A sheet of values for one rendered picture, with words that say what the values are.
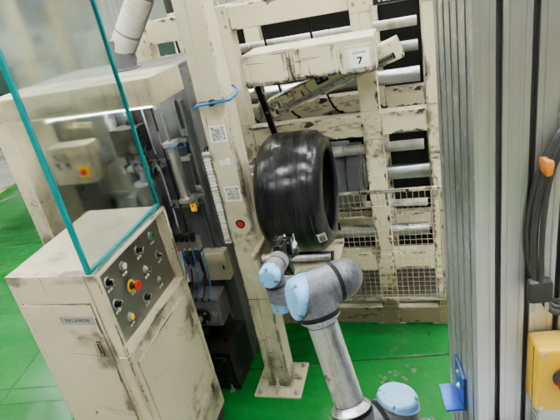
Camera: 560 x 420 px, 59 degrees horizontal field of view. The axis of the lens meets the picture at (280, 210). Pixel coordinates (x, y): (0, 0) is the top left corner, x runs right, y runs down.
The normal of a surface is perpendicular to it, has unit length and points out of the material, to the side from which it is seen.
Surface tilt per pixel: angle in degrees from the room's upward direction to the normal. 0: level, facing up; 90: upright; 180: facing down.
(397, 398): 8
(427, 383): 0
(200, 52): 90
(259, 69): 90
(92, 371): 90
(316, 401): 0
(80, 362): 90
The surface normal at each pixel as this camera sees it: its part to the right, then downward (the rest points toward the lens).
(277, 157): -0.28, -0.47
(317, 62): -0.22, 0.45
